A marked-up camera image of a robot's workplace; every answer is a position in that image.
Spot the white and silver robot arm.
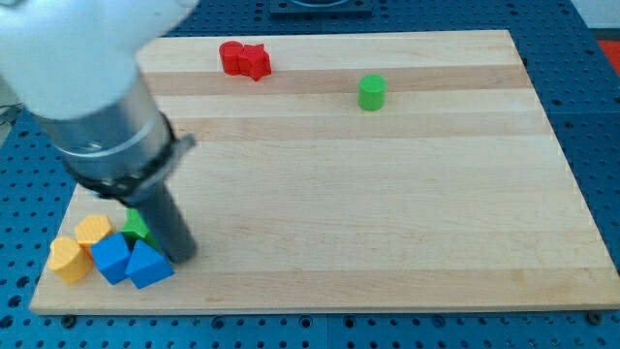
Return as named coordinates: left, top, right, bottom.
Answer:
left=1, top=0, right=199, bottom=199

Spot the wooden board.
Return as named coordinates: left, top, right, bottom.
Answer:
left=30, top=30, right=619, bottom=315

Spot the green cylinder block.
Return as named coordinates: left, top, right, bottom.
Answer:
left=357, top=75, right=388, bottom=111

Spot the red star block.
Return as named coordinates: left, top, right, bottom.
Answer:
left=237, top=44, right=271, bottom=81

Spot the red cylinder block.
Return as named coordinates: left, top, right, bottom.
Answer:
left=219, top=41, right=244, bottom=76

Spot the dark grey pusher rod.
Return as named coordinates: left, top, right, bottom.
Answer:
left=127, top=182, right=198, bottom=264

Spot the green star block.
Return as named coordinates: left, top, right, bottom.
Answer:
left=121, top=208, right=160, bottom=250

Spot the blue triangle block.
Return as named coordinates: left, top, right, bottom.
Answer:
left=126, top=240, right=174, bottom=289

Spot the blue cube block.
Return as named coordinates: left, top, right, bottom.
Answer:
left=91, top=233, right=131, bottom=285

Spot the yellow hexagon block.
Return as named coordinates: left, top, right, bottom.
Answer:
left=75, top=215, right=115, bottom=256

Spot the yellow heart block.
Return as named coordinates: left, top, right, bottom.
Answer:
left=47, top=237, right=94, bottom=285

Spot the red object at right edge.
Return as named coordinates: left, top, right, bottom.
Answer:
left=598, top=40, right=620, bottom=75

